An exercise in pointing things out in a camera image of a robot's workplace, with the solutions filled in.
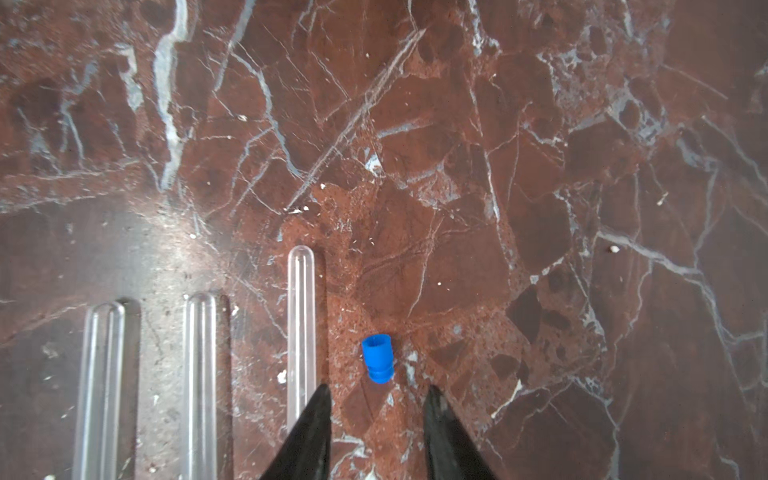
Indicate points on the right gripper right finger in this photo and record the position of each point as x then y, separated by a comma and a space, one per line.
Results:
450, 451

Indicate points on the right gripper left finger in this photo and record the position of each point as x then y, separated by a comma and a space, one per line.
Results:
306, 452

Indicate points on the clear test tube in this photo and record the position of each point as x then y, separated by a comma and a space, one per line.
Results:
301, 321
199, 453
96, 449

